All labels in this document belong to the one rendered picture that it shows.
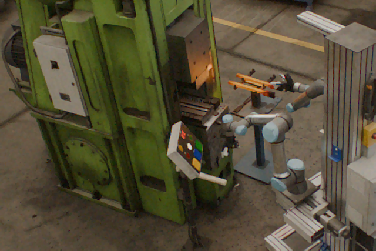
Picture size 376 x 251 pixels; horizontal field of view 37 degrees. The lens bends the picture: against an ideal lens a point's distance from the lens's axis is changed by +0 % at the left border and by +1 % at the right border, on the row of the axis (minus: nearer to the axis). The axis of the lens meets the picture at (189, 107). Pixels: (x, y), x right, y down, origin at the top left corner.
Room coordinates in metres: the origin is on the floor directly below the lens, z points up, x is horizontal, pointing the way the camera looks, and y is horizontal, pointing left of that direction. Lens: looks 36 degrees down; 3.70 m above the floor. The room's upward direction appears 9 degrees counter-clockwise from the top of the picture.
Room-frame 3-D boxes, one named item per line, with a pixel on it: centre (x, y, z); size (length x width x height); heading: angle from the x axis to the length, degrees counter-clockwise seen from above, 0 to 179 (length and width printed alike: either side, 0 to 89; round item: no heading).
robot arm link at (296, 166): (2.84, -0.65, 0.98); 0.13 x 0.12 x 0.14; 126
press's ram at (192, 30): (3.82, 0.01, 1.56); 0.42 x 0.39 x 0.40; 54
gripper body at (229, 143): (3.16, -0.26, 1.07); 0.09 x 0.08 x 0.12; 29
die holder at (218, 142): (3.84, 0.01, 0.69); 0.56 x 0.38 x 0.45; 54
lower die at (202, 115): (3.79, 0.03, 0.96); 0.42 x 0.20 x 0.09; 54
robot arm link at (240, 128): (3.10, -0.33, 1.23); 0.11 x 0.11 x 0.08; 36
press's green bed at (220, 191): (3.84, 0.01, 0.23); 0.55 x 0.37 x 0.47; 54
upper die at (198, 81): (3.79, 0.03, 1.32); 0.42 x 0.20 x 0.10; 54
